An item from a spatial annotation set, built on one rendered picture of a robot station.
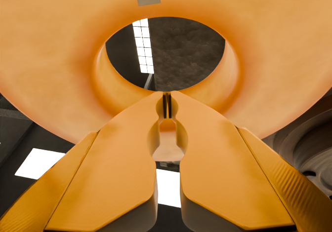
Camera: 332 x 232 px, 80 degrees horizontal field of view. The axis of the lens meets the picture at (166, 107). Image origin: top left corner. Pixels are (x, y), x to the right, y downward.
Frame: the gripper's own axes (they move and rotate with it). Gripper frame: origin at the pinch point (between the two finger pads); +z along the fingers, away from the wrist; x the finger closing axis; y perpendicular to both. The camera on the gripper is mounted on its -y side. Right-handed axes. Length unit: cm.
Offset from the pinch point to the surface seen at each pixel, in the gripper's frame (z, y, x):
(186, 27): 38.7, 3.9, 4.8
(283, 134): 20.2, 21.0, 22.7
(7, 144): 600, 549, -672
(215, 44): 38.3, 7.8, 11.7
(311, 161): 14.3, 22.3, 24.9
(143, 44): 741, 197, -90
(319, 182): 15.3, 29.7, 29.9
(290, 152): 20.2, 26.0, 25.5
